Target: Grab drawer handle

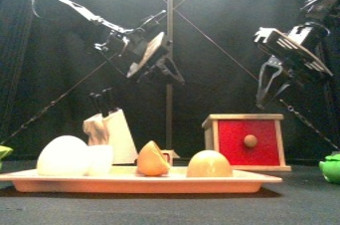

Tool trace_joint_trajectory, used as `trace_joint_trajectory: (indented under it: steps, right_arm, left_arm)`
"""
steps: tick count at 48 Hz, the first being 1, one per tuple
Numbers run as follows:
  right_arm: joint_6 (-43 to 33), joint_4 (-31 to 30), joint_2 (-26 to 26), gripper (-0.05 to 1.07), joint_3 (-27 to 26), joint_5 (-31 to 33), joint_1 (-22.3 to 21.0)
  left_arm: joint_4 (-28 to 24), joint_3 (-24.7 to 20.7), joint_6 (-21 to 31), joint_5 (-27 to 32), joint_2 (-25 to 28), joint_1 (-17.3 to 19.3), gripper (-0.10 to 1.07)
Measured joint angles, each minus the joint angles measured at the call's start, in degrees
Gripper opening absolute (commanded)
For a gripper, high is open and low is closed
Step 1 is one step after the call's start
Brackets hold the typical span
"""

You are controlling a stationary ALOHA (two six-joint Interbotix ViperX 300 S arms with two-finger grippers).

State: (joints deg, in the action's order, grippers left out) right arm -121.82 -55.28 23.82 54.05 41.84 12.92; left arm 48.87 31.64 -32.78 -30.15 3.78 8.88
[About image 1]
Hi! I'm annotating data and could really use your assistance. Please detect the thin diagonal frame cord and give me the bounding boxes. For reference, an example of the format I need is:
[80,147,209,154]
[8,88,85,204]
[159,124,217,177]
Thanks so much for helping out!
[0,0,223,145]
[129,0,340,152]

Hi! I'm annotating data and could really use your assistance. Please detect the black handled toy knife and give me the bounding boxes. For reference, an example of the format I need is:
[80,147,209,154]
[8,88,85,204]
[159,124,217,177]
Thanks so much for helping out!
[89,93,104,117]
[101,88,119,117]

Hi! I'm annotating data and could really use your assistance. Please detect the brown toy egg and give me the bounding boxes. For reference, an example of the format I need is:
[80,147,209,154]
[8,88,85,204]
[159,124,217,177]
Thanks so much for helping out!
[184,149,235,178]

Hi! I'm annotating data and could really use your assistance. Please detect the orange toy fruit wedge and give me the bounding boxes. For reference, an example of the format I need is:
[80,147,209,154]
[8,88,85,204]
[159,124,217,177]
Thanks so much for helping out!
[136,139,172,177]

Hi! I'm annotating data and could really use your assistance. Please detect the white toy egg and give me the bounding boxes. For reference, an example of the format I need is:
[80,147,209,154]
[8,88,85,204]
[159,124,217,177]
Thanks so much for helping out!
[36,134,93,177]

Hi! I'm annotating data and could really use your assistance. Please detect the small translucent white cup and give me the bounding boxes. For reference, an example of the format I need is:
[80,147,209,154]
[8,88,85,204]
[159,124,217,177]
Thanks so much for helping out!
[87,144,116,177]

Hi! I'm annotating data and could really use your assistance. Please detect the wooden drawer box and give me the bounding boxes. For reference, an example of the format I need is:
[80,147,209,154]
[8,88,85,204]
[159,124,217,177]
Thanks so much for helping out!
[200,112,292,172]

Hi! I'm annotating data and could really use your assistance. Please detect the vertical metal frame pole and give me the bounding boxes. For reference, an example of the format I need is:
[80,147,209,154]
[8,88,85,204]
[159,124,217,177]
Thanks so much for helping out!
[165,0,175,152]

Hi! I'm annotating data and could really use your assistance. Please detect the white toy knife block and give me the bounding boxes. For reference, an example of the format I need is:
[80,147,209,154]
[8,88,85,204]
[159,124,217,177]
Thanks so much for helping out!
[81,108,140,165]

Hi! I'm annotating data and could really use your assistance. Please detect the red drawer with wooden knob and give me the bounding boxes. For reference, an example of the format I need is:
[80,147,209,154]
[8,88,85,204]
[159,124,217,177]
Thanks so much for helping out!
[216,119,281,167]

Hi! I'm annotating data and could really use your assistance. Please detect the pink rectangular tray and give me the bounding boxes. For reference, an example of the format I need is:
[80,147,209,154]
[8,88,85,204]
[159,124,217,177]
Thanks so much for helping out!
[0,165,284,194]

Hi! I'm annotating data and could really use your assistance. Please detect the green toy vegetable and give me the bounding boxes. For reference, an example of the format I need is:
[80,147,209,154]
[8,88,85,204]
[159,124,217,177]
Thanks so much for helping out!
[317,151,340,184]
[0,144,13,170]

